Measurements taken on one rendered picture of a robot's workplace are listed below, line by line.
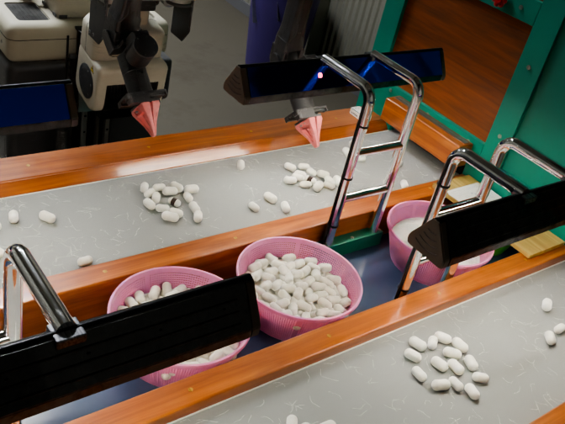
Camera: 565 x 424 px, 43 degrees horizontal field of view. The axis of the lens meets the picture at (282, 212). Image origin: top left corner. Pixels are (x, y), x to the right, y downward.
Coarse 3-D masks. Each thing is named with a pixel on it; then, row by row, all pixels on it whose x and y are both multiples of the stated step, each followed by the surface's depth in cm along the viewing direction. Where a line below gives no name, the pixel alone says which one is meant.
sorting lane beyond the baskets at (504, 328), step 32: (512, 288) 165; (544, 288) 168; (448, 320) 151; (480, 320) 153; (512, 320) 155; (544, 320) 158; (352, 352) 136; (384, 352) 138; (480, 352) 144; (512, 352) 146; (544, 352) 148; (288, 384) 126; (320, 384) 128; (352, 384) 130; (384, 384) 131; (416, 384) 133; (480, 384) 136; (512, 384) 138; (544, 384) 140; (192, 416) 116; (224, 416) 118; (256, 416) 119; (320, 416) 122; (352, 416) 123; (384, 416) 125; (416, 416) 126; (448, 416) 128; (480, 416) 130; (512, 416) 131
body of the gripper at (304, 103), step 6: (294, 102) 187; (300, 102) 187; (306, 102) 187; (312, 102) 188; (294, 108) 188; (300, 108) 187; (306, 108) 185; (312, 108) 186; (318, 108) 188; (324, 108) 189; (294, 114) 185; (288, 120) 187; (294, 120) 190
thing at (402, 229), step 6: (402, 222) 181; (408, 222) 181; (414, 222) 183; (420, 222) 182; (396, 228) 178; (402, 228) 178; (408, 228) 179; (414, 228) 179; (396, 234) 176; (402, 234) 176; (408, 234) 178; (402, 240) 174; (474, 258) 174; (462, 264) 171; (468, 264) 172
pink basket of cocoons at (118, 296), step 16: (144, 272) 139; (160, 272) 141; (176, 272) 142; (192, 272) 143; (128, 288) 136; (144, 288) 140; (160, 288) 142; (112, 304) 130; (176, 368) 122; (192, 368) 122; (208, 368) 125; (160, 384) 128
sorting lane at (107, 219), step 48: (336, 144) 207; (48, 192) 159; (96, 192) 163; (240, 192) 175; (288, 192) 180; (336, 192) 185; (0, 240) 142; (48, 240) 145; (96, 240) 149; (144, 240) 152; (192, 240) 155; (0, 288) 131
